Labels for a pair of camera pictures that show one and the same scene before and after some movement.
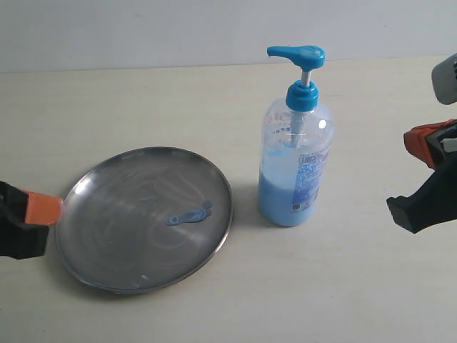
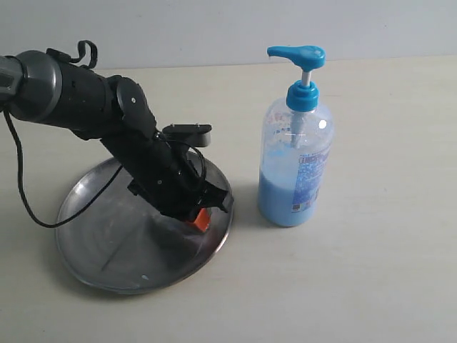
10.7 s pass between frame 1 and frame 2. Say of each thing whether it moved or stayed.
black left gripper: moved
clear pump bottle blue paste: stayed
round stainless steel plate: stayed
